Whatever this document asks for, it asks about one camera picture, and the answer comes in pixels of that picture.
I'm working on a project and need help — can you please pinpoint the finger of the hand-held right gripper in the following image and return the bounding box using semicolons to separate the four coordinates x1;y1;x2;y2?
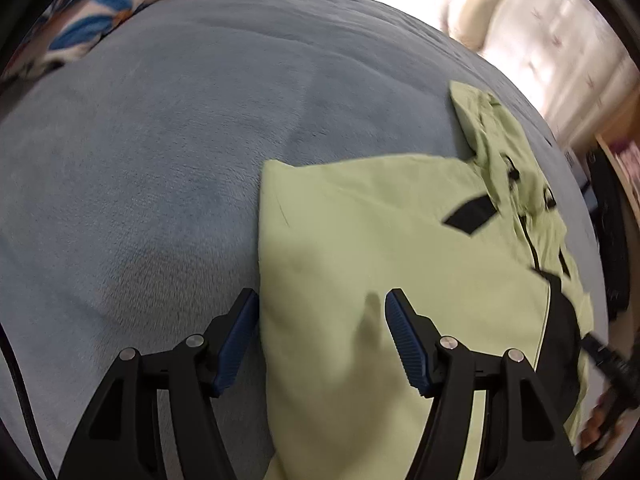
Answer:
580;331;632;377

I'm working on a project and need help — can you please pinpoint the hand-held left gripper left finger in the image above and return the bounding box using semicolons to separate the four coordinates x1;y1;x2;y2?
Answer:
59;287;261;480

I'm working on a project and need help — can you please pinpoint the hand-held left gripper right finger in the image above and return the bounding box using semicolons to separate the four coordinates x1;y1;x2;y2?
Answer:
385;287;581;480

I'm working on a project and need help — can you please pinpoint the green and black hooded jacket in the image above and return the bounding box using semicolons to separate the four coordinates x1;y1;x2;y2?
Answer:
257;80;597;480

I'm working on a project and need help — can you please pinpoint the black clothes pile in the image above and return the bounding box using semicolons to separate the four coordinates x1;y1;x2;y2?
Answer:
587;149;638;322

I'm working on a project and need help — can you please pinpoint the person's right hand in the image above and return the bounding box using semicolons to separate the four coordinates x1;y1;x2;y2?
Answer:
582;396;618;458

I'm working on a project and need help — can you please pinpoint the bed with blue-grey sheet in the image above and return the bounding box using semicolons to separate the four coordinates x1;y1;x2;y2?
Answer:
0;0;603;480

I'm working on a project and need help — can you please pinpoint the white floral curtain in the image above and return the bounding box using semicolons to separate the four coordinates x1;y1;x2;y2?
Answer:
440;0;640;128

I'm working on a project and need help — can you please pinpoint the floral quilt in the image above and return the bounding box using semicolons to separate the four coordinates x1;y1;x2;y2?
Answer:
0;0;187;82

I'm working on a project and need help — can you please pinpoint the black cable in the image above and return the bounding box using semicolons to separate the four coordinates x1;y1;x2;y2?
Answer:
0;322;57;480

